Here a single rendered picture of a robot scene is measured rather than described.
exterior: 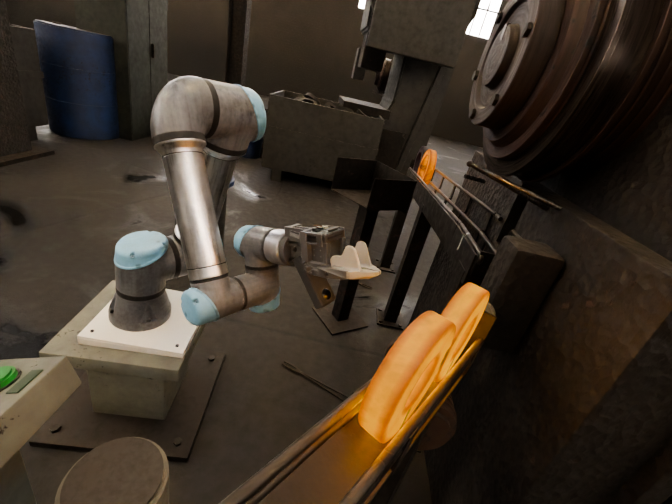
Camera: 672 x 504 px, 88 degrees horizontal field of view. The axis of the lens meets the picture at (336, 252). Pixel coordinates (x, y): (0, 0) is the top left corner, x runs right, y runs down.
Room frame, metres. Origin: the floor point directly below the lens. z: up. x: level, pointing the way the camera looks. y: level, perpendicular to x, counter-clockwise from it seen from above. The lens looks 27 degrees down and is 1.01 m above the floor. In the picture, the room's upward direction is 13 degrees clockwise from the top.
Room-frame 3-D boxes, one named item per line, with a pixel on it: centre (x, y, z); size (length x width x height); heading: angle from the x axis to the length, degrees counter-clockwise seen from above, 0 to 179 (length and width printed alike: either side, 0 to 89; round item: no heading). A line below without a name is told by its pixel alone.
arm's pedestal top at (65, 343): (0.74, 0.49, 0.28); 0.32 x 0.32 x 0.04; 7
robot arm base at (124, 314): (0.74, 0.48, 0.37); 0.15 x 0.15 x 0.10
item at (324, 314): (1.38, -0.08, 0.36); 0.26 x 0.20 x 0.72; 36
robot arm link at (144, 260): (0.74, 0.47, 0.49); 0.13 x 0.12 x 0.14; 145
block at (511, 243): (0.66, -0.38, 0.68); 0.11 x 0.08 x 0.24; 91
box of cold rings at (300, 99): (3.62, 0.39, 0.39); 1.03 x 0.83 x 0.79; 95
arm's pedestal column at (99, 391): (0.74, 0.49, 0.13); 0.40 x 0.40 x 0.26; 7
